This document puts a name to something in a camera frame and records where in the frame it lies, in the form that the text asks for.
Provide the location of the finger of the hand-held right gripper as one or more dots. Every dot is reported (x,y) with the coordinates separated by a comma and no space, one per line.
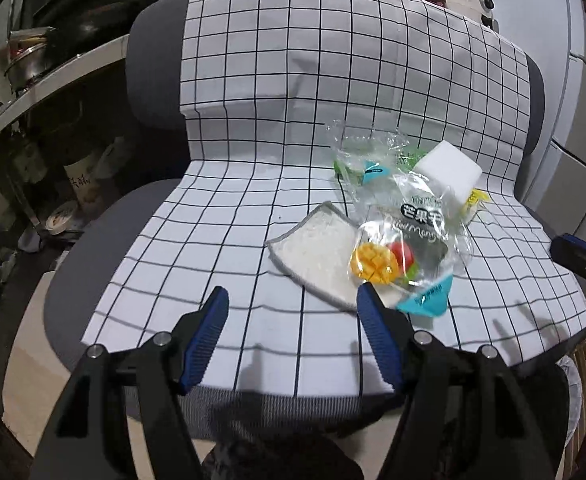
(573,252)

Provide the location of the white jar with dark writing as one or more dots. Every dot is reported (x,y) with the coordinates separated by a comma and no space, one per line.
(83,180)

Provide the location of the white kitchen shelf board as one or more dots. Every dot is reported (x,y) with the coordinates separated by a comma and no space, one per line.
(73,67)

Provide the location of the clear mango print snack bag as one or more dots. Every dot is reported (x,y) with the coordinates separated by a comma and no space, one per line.
(413,220)

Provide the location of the clear wrapper green blue print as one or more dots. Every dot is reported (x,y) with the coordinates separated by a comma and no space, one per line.
(368,152)

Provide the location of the small patterned bowl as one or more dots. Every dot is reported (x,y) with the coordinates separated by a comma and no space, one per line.
(62,217)

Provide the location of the person's right leg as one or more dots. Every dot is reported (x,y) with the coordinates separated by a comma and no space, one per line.
(273,460)

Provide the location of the yellow wrapper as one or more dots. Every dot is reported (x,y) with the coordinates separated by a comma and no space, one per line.
(475,200)

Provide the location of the black wok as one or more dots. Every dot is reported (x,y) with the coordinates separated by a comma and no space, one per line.
(88,25)

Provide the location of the white dish cloth grey border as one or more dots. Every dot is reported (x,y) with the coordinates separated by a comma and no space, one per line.
(313,245)

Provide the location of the grey office chair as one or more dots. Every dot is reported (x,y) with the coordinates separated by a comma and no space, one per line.
(153,60)

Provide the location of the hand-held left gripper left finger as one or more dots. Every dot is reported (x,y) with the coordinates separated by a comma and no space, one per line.
(208,330)

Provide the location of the metal pot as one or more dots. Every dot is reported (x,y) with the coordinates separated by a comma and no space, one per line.
(30,60)

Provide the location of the white sponge block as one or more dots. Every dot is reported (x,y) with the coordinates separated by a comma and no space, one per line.
(448,165)

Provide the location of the white black checkered cloth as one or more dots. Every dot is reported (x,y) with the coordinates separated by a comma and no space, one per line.
(253,60)

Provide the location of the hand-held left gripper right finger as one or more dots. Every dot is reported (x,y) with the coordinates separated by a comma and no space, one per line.
(375,330)

